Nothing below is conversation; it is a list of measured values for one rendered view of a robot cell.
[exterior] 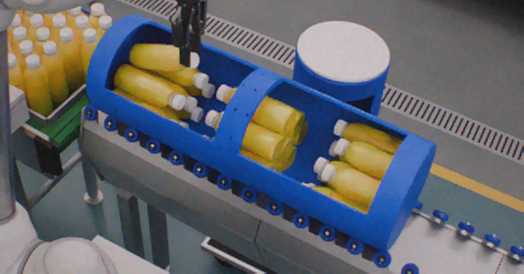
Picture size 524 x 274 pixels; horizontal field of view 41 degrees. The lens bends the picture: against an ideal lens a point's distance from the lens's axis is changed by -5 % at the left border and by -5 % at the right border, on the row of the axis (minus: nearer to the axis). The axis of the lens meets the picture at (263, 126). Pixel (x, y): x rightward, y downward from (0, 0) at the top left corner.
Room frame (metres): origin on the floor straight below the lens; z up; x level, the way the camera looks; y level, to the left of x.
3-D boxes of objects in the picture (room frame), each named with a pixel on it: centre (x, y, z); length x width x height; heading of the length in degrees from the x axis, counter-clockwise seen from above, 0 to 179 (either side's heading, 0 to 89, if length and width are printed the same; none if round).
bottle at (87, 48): (1.61, 0.52, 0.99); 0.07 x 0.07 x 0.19
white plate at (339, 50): (1.69, -0.22, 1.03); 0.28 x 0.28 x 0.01
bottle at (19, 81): (1.47, 0.73, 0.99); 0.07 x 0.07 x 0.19
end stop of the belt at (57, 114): (1.54, 0.51, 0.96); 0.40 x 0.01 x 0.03; 153
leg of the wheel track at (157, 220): (1.54, 0.35, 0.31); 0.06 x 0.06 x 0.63; 63
